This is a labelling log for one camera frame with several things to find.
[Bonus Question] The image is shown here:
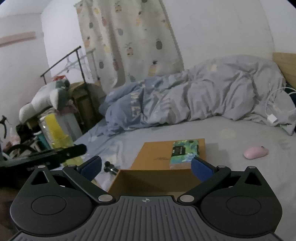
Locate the pink computer mouse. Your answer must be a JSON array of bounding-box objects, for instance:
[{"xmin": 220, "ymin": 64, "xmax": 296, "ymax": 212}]
[{"xmin": 243, "ymin": 146, "xmax": 269, "ymax": 160}]

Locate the grey patterned bed sheet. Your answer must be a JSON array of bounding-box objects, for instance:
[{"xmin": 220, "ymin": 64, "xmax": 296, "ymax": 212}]
[{"xmin": 74, "ymin": 114, "xmax": 296, "ymax": 209}]

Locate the brown cardboard box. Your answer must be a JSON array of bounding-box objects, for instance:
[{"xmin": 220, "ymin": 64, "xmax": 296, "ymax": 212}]
[{"xmin": 108, "ymin": 169, "xmax": 201, "ymax": 199}]

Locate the green tissue pack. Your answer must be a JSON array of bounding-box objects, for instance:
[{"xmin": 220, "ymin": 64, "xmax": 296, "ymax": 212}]
[{"xmin": 170, "ymin": 140, "xmax": 200, "ymax": 169}]

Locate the brown cardboard box lid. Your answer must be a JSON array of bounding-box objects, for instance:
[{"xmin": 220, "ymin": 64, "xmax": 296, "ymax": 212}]
[{"xmin": 131, "ymin": 138, "xmax": 206, "ymax": 170}]

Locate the grey blue duvet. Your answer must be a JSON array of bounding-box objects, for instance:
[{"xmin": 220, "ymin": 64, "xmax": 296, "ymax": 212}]
[{"xmin": 99, "ymin": 55, "xmax": 295, "ymax": 136}]

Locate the brown bedside cabinet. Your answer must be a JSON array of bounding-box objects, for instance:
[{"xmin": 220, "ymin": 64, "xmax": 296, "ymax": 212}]
[{"xmin": 69, "ymin": 81, "xmax": 105, "ymax": 134}]

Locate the white green plush toy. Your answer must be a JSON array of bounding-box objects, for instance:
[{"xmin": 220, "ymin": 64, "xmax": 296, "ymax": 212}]
[{"xmin": 19, "ymin": 79, "xmax": 70, "ymax": 123}]

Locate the wooden headboard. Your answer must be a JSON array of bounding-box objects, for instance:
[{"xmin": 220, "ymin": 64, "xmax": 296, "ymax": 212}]
[{"xmin": 273, "ymin": 52, "xmax": 296, "ymax": 88}]

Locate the black clothes rack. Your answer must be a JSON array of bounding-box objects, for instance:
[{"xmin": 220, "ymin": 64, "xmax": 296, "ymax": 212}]
[{"xmin": 40, "ymin": 45, "xmax": 98, "ymax": 126}]

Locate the yellow spray bottle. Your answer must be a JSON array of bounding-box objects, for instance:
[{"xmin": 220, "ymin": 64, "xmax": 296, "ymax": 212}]
[{"xmin": 44, "ymin": 114, "xmax": 85, "ymax": 166}]

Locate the white charger with cable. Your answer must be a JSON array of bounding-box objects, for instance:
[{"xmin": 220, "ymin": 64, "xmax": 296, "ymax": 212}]
[{"xmin": 264, "ymin": 86, "xmax": 295, "ymax": 125}]

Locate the black cylindrical handheld device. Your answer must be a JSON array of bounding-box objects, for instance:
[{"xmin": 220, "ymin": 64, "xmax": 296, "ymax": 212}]
[{"xmin": 103, "ymin": 161, "xmax": 119, "ymax": 176}]

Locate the pineapple print curtain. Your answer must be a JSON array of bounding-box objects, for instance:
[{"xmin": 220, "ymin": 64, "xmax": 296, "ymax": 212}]
[{"xmin": 75, "ymin": 0, "xmax": 184, "ymax": 92}]

